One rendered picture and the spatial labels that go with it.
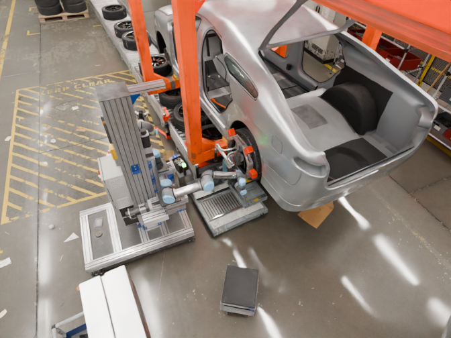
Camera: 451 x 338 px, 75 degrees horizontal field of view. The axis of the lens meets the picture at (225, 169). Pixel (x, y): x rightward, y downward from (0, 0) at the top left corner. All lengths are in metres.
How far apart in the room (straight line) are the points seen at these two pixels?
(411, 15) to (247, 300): 2.69
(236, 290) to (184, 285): 0.69
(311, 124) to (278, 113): 1.18
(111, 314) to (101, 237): 3.35
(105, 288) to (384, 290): 3.66
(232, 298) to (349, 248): 1.71
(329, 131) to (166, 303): 2.85
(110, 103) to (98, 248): 1.88
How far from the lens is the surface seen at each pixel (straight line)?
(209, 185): 2.95
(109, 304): 0.59
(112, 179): 3.04
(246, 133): 3.44
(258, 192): 4.06
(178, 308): 3.55
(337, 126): 4.15
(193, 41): 3.08
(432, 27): 1.19
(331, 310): 3.71
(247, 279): 3.27
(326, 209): 4.37
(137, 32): 4.98
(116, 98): 2.57
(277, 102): 2.92
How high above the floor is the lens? 3.34
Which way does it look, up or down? 46 degrees down
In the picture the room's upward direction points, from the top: 1 degrees clockwise
